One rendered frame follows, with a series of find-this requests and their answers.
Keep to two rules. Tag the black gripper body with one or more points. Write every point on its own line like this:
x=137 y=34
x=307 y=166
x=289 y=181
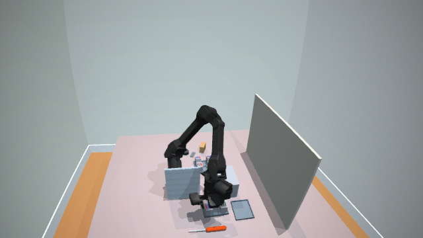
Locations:
x=195 y=199

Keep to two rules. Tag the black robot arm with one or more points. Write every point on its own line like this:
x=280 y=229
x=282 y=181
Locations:
x=216 y=163

